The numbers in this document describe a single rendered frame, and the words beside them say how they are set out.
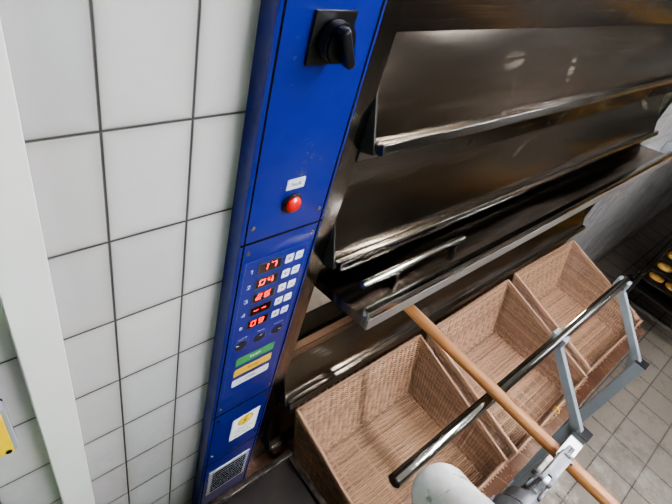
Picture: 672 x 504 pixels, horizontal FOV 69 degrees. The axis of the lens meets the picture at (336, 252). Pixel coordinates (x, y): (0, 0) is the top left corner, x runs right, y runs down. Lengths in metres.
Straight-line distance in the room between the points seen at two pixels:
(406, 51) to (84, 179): 0.50
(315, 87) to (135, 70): 0.21
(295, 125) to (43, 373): 0.46
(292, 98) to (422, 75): 0.30
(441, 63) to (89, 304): 0.65
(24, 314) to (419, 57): 0.65
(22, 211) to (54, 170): 0.05
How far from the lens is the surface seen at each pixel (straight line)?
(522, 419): 1.24
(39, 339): 0.69
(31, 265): 0.60
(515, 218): 1.43
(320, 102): 0.65
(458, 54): 0.92
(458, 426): 1.18
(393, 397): 1.85
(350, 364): 1.44
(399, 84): 0.81
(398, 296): 0.97
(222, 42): 0.57
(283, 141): 0.64
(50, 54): 0.50
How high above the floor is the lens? 2.09
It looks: 40 degrees down
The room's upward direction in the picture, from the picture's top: 19 degrees clockwise
